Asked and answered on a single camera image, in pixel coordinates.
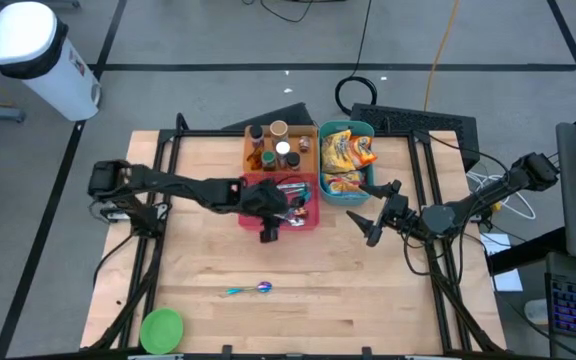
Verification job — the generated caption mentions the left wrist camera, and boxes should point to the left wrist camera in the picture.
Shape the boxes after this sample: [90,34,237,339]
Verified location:
[259,218,281,245]

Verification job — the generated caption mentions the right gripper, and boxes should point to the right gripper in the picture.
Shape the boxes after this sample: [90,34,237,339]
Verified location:
[345,179,423,248]

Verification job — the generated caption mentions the white cable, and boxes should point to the white cable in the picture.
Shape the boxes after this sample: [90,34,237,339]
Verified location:
[466,169,538,222]

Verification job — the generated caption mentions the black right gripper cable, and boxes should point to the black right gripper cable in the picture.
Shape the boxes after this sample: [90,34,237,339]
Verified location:
[402,227,462,277]

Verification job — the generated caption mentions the white lidded glass jar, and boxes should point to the white lidded glass jar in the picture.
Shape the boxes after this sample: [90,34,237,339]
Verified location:
[274,140,292,169]

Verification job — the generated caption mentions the black looped floor cable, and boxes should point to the black looped floor cable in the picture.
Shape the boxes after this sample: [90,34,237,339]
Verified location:
[240,0,349,25]

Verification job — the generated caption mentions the purple labelled black-lid jar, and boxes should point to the purple labelled black-lid jar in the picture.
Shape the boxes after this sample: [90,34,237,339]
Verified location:
[248,124,265,150]

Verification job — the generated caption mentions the white trash can black liner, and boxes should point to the white trash can black liner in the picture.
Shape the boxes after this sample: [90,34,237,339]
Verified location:
[0,0,103,123]

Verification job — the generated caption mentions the black metal rig frame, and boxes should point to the black metal rig frame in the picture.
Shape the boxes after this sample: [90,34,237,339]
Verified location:
[81,112,507,360]

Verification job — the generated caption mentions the orange plastic tray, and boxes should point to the orange plastic tray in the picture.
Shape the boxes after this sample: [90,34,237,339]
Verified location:
[243,124,321,176]

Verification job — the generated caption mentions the green plastic bowl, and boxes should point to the green plastic bowl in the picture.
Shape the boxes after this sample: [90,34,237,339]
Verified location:
[139,307,185,356]

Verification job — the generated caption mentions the black desk leg bar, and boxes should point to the black desk leg bar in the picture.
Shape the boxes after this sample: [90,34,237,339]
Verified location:
[486,226,569,277]

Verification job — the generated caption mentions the yellow Maruchan ramen packet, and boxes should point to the yellow Maruchan ramen packet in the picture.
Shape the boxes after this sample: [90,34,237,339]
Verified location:
[320,129,357,175]

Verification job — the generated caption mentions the shiny silver metal spoon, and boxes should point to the shiny silver metal spoon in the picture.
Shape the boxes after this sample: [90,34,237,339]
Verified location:
[276,182,312,194]

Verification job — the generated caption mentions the black coiled hanging cable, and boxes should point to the black coiled hanging cable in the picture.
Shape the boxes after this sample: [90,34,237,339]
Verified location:
[334,0,379,117]

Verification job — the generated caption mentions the iridescent spoon teal handle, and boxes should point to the iridescent spoon teal handle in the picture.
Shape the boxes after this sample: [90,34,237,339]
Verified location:
[225,280,274,297]

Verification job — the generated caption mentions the teal plastic bin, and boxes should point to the teal plastic bin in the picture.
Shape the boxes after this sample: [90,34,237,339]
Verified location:
[317,119,381,207]

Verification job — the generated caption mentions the white paper sheet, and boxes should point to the white paper sheet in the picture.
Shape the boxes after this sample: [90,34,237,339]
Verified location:
[478,232,525,294]

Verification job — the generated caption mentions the red plastic bin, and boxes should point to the red plastic bin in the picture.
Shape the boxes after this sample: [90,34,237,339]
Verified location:
[237,172,321,232]

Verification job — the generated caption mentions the tan lidded food jar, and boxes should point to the tan lidded food jar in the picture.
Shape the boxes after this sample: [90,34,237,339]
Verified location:
[268,119,290,149]

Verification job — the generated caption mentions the yellow hanging cable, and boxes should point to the yellow hanging cable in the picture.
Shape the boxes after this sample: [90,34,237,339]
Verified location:
[422,0,463,112]

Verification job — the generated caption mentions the white computer mouse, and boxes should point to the white computer mouse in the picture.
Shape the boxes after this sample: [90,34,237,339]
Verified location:
[523,298,549,326]

